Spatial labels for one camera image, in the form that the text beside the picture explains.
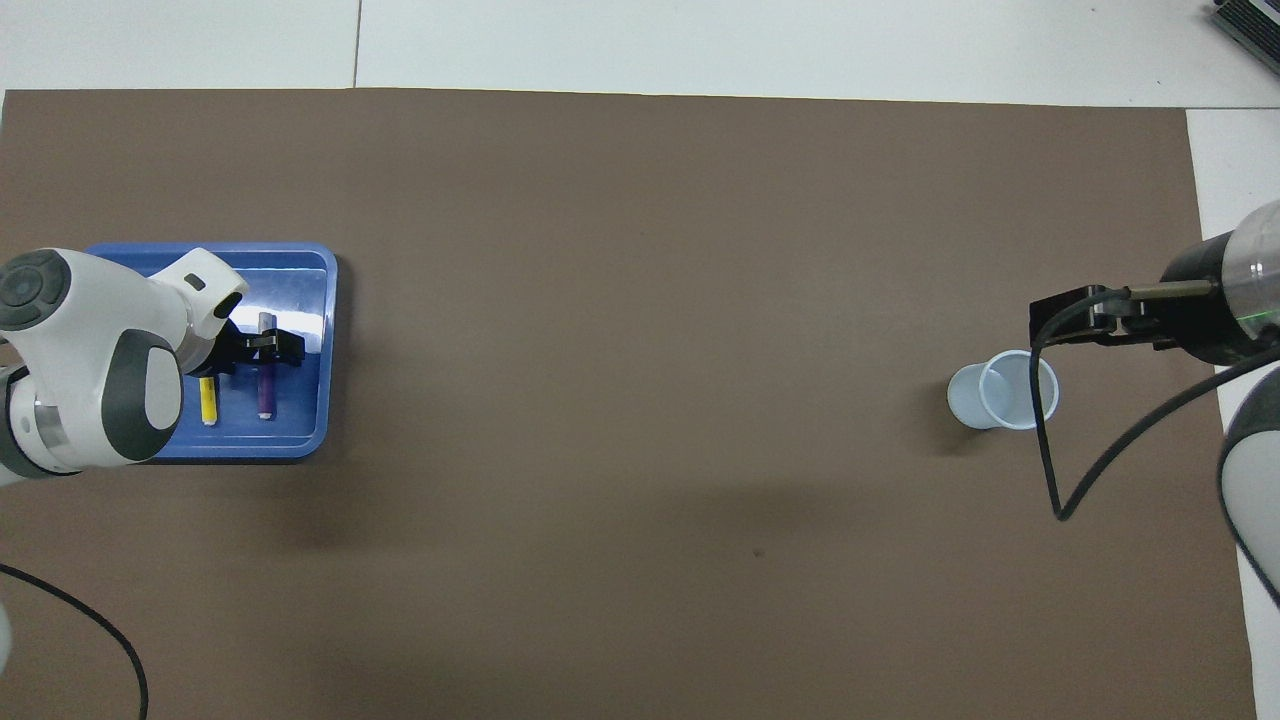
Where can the purple marker pen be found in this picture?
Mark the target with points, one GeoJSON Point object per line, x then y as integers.
{"type": "Point", "coordinates": [267, 385]}

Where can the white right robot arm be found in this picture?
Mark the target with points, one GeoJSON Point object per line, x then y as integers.
{"type": "Point", "coordinates": [1262, 280]}

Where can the yellow marker pen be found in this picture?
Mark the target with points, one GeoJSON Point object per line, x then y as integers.
{"type": "Point", "coordinates": [209, 400]}

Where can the blue plastic tray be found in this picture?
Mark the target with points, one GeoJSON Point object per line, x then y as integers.
{"type": "Point", "coordinates": [300, 410]}

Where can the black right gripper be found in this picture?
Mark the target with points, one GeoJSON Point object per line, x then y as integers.
{"type": "Point", "coordinates": [1195, 320]}

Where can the translucent plastic cup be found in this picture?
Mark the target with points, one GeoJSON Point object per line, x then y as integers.
{"type": "Point", "coordinates": [1005, 395]}

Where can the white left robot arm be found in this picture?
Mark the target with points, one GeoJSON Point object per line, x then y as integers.
{"type": "Point", "coordinates": [80, 360]}

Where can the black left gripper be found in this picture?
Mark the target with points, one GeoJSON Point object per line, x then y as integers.
{"type": "Point", "coordinates": [228, 350]}

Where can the brown table mat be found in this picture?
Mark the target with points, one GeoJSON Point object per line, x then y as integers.
{"type": "Point", "coordinates": [640, 250]}

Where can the grey laptop corner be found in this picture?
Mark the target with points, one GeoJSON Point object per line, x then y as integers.
{"type": "Point", "coordinates": [1255, 25]}

